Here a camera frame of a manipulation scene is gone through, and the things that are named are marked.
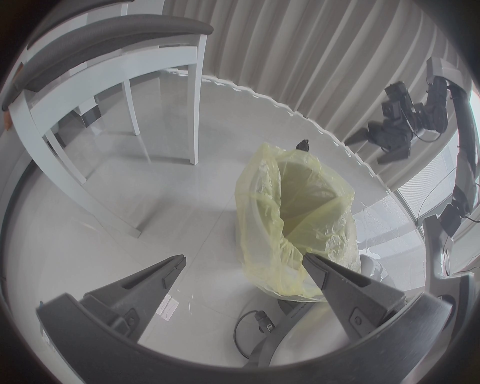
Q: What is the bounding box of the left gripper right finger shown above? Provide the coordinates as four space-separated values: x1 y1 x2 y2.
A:
302 253 409 341

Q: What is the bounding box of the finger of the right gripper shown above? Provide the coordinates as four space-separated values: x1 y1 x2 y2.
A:
344 128 374 147
376 146 412 165

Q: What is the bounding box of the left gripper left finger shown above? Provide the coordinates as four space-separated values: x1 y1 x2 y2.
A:
80 254 187 343

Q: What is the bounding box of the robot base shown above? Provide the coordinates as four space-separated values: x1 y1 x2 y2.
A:
244 215 454 370

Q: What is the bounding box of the yellow plastic bag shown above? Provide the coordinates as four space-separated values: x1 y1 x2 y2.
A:
234 142 362 302

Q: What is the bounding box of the window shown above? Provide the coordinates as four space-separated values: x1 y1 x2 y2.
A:
394 94 480 235

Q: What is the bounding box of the white curtain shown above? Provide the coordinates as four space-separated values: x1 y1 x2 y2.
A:
161 0 464 190

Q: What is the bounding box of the white chair dark grey seat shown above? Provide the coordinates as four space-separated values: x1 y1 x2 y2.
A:
0 0 214 239

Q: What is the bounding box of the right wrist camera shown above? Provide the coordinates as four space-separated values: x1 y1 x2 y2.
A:
382 82 414 121

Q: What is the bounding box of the black cable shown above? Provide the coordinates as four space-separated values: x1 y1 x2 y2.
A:
233 309 279 361

